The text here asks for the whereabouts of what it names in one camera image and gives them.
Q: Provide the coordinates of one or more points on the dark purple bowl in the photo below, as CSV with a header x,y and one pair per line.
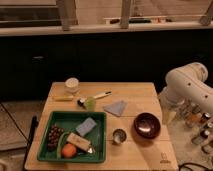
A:
x,y
147,125

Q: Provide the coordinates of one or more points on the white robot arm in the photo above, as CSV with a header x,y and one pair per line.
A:
x,y
182,84

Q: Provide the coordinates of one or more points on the blue folded towel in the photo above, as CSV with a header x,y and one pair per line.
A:
x,y
116,108

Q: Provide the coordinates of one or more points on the small metal cup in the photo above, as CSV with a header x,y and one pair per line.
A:
x,y
119,136

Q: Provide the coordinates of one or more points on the small black bottle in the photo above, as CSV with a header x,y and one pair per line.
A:
x,y
80,102

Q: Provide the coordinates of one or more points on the white round jar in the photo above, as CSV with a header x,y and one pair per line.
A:
x,y
72,85

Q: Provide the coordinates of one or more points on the blue sponge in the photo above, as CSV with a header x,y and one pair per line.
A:
x,y
86,126

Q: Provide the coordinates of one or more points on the yellow banana-like stick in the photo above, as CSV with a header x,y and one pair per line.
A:
x,y
63,98

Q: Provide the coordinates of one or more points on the green plastic tray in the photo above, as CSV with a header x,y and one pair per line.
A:
x,y
69,120

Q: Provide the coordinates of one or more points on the tan wooden block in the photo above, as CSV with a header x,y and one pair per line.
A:
x,y
79,142

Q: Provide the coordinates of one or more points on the wooden table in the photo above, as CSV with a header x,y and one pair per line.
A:
x,y
133,154

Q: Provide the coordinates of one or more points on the bunch of dark grapes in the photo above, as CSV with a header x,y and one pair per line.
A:
x,y
53,137

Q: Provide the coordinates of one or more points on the orange fruit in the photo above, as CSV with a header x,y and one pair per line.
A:
x,y
68,151

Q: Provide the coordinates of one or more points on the cream handled brush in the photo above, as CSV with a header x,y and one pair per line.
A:
x,y
102,95

